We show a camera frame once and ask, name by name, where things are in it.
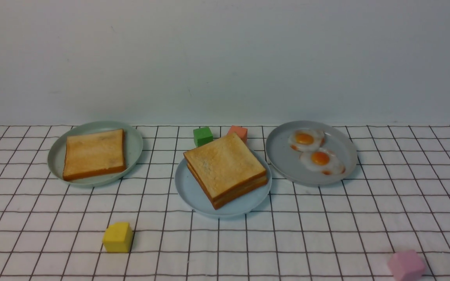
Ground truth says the toast slice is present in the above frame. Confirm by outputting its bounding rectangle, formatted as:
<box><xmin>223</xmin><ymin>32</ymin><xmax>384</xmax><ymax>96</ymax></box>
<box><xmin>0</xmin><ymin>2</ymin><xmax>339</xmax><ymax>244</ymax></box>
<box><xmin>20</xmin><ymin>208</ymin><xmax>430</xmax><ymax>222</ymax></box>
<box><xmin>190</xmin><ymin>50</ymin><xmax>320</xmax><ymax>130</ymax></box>
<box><xmin>62</xmin><ymin>129</ymin><xmax>127</xmax><ymax>181</ymax></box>
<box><xmin>183</xmin><ymin>133</ymin><xmax>268</xmax><ymax>203</ymax></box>
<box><xmin>186</xmin><ymin>164</ymin><xmax>269</xmax><ymax>210</ymax></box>

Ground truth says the yellow foam cube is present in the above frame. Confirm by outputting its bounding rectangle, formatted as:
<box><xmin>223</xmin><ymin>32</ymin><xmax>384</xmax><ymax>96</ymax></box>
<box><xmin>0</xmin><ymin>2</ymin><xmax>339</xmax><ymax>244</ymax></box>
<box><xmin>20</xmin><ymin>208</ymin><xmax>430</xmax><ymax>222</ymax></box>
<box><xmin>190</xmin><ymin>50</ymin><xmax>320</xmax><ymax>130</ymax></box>
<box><xmin>102</xmin><ymin>222</ymin><xmax>134</xmax><ymax>253</ymax></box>

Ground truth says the pale green bread plate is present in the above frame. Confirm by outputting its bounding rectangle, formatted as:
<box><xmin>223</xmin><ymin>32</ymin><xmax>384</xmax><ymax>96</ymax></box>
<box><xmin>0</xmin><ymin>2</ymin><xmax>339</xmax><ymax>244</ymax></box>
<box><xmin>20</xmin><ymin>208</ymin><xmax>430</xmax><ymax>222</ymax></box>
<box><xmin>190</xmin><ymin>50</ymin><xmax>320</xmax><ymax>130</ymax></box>
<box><xmin>48</xmin><ymin>121</ymin><xmax>143</xmax><ymax>187</ymax></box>

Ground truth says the light blue centre plate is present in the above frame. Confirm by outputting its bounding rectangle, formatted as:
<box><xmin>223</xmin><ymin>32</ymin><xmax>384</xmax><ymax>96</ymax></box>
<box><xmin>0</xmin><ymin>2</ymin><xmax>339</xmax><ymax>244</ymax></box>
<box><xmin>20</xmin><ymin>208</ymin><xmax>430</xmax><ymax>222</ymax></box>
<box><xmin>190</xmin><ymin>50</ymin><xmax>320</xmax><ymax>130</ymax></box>
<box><xmin>174</xmin><ymin>151</ymin><xmax>273</xmax><ymax>219</ymax></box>

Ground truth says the green foam cube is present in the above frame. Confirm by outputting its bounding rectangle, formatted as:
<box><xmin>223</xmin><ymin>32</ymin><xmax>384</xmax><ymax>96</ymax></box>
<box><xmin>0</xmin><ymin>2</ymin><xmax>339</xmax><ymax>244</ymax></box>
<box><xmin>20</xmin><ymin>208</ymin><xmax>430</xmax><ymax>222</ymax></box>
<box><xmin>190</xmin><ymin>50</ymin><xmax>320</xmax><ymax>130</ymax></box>
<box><xmin>193</xmin><ymin>126</ymin><xmax>214</xmax><ymax>147</ymax></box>

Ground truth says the orange foam cube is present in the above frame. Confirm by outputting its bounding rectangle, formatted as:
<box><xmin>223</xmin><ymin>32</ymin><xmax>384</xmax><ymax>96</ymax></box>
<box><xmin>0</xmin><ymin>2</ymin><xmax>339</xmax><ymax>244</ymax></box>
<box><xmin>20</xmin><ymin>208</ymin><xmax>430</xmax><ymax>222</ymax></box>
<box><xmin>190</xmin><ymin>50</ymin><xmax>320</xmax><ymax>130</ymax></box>
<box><xmin>227</xmin><ymin>126</ymin><xmax>248</xmax><ymax>144</ymax></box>

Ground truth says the grey egg plate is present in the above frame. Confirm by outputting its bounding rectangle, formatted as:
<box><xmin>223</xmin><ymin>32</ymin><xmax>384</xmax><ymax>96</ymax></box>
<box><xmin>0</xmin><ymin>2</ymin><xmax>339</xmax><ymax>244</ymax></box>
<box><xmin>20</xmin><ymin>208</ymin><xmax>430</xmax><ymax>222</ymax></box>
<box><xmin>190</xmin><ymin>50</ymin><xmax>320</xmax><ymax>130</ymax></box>
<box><xmin>265</xmin><ymin>121</ymin><xmax>358</xmax><ymax>186</ymax></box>

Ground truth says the front right fried egg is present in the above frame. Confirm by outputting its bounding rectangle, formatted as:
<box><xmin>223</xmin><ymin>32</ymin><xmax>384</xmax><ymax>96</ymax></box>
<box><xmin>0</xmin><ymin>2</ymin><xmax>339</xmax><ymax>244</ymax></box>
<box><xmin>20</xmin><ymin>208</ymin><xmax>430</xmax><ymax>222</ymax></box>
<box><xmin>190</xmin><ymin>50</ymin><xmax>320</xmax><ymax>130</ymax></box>
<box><xmin>299</xmin><ymin>148</ymin><xmax>345</xmax><ymax>175</ymax></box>

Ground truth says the pink foam cube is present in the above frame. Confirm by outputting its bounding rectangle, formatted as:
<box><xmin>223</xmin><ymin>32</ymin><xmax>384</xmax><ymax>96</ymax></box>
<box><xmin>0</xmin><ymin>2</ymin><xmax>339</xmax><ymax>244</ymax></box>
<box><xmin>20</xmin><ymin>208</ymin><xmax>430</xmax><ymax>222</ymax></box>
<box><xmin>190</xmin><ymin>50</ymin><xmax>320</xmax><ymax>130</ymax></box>
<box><xmin>387</xmin><ymin>250</ymin><xmax>426</xmax><ymax>281</ymax></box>

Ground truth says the white checkered tablecloth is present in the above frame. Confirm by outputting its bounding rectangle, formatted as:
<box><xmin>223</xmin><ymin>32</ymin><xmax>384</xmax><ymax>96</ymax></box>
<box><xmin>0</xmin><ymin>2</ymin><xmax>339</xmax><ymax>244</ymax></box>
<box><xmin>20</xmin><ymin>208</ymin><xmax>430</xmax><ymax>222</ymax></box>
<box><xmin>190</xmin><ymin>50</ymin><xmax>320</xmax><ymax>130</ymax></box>
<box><xmin>0</xmin><ymin>126</ymin><xmax>450</xmax><ymax>281</ymax></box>

